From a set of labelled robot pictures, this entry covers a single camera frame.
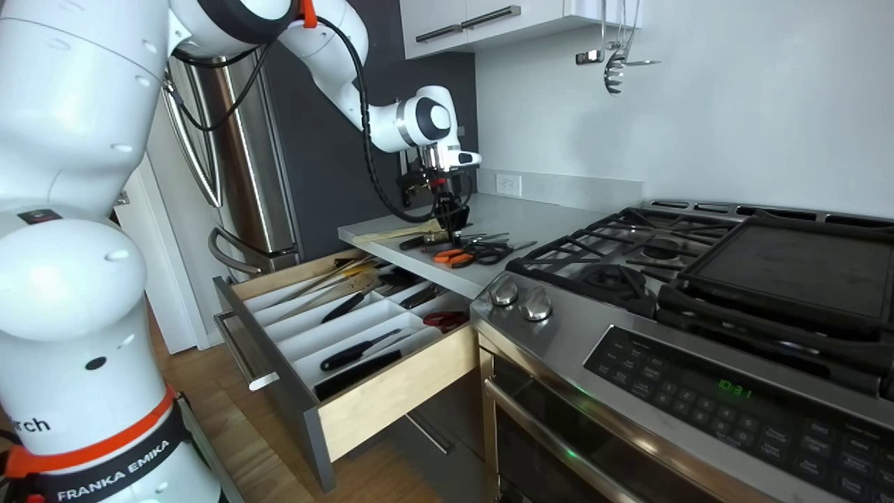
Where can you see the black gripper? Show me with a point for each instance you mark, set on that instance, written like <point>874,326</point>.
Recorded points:
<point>446,192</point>

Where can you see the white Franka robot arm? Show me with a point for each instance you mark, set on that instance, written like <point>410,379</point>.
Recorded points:
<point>65,281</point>

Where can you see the open wooden kitchen drawer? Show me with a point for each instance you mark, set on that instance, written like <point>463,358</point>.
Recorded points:
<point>392,395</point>

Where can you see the white drawer organizer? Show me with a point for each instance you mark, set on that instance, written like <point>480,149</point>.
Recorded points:
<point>298,336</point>

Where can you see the wooden spatula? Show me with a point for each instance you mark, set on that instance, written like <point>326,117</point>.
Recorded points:
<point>392,234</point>

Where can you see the short black utensil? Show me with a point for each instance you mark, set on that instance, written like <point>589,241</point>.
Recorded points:
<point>421,298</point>

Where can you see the silver stove knob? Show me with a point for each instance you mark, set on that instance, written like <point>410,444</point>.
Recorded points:
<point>508,293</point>
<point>539,305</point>

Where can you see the black cast iron burner grate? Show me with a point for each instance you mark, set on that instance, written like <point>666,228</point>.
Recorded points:
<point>615,281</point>

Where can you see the stainless steel gas range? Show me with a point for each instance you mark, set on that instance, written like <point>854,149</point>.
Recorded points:
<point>596,353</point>

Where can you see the hanging metal utensil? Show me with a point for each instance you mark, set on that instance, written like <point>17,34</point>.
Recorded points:
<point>614,75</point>
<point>589,58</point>
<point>645,62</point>

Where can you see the white upper cabinet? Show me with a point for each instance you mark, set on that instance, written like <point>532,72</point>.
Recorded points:
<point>559,9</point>

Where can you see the black stove griddle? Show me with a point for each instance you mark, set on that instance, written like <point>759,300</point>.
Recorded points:
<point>791,276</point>

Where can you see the white wall outlet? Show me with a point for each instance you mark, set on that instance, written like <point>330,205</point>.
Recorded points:
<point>509,185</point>

